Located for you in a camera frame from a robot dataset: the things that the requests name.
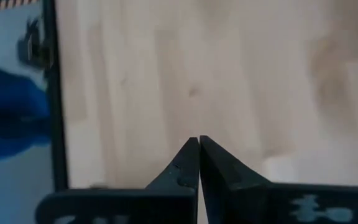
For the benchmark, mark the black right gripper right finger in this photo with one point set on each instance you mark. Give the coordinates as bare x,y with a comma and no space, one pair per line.
235,202

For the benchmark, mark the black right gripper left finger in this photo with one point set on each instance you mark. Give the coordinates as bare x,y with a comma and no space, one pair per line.
166,205

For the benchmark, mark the blue object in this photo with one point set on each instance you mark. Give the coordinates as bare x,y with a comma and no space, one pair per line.
11,109

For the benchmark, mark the black aluminium table frame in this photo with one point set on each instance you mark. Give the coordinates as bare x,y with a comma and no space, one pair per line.
56,93

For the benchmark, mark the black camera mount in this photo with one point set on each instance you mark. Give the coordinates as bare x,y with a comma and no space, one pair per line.
34,46

